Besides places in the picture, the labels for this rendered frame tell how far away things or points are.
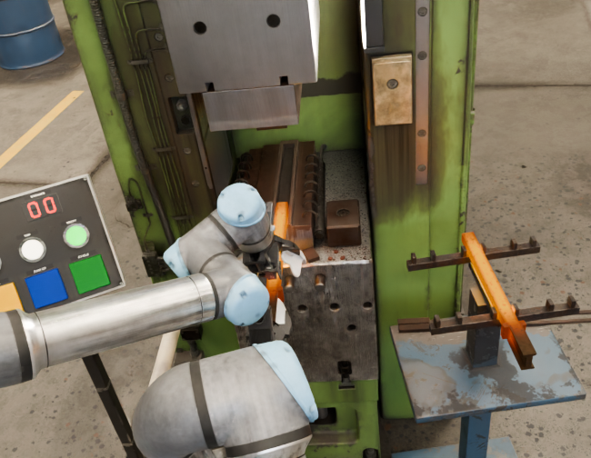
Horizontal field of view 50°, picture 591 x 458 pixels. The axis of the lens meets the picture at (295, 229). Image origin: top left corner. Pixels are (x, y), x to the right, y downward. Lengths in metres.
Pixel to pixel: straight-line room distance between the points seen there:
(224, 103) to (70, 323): 0.69
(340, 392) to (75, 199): 0.93
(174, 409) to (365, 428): 1.31
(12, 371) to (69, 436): 1.75
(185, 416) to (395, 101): 0.96
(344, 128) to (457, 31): 0.59
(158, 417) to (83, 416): 1.82
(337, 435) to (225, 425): 1.35
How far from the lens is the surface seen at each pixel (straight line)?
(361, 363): 1.84
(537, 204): 3.39
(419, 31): 1.51
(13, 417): 2.80
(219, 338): 2.09
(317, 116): 1.97
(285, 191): 1.73
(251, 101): 1.42
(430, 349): 1.69
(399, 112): 1.56
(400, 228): 1.78
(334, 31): 1.86
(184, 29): 1.38
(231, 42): 1.37
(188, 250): 1.07
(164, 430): 0.86
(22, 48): 6.05
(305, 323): 1.73
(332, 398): 1.97
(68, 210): 1.57
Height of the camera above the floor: 1.94
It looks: 37 degrees down
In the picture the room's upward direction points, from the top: 8 degrees counter-clockwise
